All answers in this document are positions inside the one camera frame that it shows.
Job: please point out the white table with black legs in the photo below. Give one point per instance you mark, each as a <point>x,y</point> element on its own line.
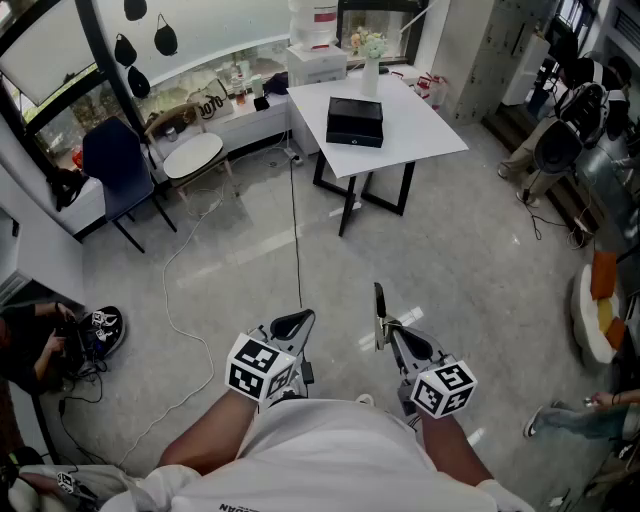
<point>415,130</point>

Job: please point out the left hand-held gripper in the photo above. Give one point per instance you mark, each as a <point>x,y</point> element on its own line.
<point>260,367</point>

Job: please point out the wooden chair white seat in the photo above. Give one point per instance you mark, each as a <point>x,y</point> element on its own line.
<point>192,155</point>

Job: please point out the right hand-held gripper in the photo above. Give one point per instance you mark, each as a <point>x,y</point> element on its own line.
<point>442,390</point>

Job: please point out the white locker cabinet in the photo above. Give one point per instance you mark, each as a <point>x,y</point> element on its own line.
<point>465,60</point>

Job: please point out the person's right white shoe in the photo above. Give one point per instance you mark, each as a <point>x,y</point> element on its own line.
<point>365,399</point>

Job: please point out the white vase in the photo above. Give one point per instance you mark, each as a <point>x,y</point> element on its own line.
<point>370,80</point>

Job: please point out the black bag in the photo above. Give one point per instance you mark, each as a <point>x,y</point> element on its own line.
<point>67,187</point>

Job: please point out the person's white t-shirt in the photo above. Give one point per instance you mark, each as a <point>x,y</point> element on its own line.
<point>320,460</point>

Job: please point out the dark purple bag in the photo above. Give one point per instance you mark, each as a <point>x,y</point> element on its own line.
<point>277,84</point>

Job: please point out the small black pouch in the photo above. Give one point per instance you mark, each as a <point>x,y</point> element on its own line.
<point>261,103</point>

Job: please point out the pastel flower bouquet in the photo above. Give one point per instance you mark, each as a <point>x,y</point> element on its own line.
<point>371,45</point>

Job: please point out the amber drink jar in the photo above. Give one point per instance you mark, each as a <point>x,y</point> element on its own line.
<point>240,95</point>

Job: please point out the pale green tumbler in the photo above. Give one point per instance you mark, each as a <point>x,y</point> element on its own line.
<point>256,86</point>

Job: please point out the beige tote bag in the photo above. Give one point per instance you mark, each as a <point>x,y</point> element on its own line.
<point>215,102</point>

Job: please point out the blue chair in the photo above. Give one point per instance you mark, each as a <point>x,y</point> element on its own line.
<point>117,165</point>

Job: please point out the black box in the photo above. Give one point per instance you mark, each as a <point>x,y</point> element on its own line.
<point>355,122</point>

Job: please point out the black tray with grippers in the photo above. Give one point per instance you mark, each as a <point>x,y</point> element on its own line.
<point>105,330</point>

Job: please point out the person's left forearm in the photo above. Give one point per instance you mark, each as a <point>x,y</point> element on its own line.
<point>210,430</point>

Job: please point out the white window bench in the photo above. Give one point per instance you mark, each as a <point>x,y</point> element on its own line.
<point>245,125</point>

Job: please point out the white and orange cushion seat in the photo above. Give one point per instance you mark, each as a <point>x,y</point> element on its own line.
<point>590,325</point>

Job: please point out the black cap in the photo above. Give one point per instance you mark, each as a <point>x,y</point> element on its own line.
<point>125,52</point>
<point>139,84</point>
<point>166,39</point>
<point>135,9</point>

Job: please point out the person's right forearm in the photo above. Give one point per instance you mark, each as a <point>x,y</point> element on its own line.
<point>455,450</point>

